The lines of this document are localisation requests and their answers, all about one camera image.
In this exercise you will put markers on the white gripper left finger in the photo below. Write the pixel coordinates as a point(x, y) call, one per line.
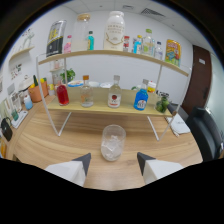
point(68, 170)

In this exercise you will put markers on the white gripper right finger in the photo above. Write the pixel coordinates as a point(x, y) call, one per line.
point(158, 169)

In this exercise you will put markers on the red liquid bottle white cap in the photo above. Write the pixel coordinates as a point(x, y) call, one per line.
point(62, 96)

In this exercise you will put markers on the green glass cup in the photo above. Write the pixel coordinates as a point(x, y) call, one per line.
point(15, 115)

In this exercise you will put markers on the white notebook on table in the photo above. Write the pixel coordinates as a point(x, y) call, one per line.
point(179, 125)

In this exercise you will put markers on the clear drinking glass with ice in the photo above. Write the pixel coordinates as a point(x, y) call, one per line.
point(113, 143)

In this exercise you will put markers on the glass jar of limes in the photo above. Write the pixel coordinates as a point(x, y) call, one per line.
point(162, 105)

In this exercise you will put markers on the white tray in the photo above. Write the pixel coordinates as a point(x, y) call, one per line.
point(20, 120)

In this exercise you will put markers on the blue liquid bottle silver cap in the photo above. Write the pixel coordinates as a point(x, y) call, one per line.
point(141, 100)

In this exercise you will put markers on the black handbag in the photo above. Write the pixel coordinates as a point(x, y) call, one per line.
point(6, 130)

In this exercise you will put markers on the light blue small bottle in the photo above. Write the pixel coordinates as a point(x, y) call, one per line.
point(28, 103)

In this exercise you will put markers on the clear bottle red label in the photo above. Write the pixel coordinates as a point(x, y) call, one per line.
point(114, 98)

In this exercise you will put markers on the green mug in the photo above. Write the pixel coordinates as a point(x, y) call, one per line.
point(136, 87)

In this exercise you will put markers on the white blue food tub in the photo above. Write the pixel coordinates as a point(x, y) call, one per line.
point(75, 83)

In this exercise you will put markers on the white bowl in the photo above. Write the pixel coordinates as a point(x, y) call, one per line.
point(93, 84)

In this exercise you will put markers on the green potted plant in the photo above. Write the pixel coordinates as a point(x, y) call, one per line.
point(68, 76)

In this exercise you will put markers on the white kettle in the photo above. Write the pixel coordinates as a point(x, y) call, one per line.
point(25, 84)

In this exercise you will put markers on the brown door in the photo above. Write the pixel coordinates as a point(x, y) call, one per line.
point(198, 80)

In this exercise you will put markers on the clear bottle blue cap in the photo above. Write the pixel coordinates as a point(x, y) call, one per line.
point(159, 52)

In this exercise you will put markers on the pink liquid bottle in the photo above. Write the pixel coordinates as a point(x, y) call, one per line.
point(67, 47)

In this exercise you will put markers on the blue gin bottle yellow cap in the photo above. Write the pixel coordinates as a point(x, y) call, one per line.
point(137, 47)

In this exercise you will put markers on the teal liquid bottle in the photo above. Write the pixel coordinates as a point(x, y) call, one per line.
point(91, 42)

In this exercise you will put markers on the large glass jar cork lid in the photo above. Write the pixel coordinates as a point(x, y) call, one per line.
point(80, 40)

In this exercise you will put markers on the white figurine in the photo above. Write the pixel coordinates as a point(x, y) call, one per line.
point(28, 39)

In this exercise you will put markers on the large white milk bottle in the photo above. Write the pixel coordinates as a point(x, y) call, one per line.
point(114, 33)

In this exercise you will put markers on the large ceiling air vent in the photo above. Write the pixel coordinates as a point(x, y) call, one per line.
point(151, 12)

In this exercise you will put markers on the small square ceiling vent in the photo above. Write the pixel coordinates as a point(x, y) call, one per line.
point(127, 6)

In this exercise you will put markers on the two-tier wooden shelf white frame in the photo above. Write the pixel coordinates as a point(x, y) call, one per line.
point(100, 108)

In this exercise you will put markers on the wooden wall shelf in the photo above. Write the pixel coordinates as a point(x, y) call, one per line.
point(21, 52)

